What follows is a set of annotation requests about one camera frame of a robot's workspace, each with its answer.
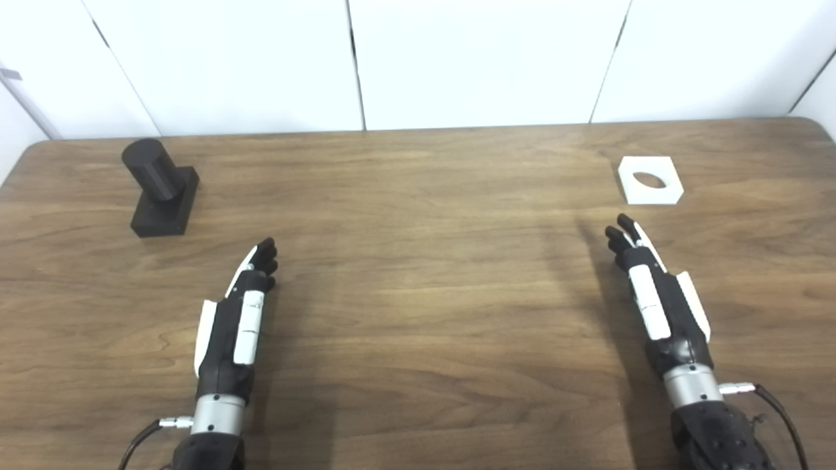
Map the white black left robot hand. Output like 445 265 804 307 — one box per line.
193 237 280 401

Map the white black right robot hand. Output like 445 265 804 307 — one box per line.
604 213 713 381

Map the white square piece with hole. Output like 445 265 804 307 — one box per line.
618 156 684 206

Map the black peg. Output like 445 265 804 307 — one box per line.
121 138 201 238

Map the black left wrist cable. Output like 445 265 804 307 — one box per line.
118 416 197 470

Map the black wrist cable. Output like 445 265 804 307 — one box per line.
118 416 197 470
718 382 811 470

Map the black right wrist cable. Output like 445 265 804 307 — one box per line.
718 382 811 470

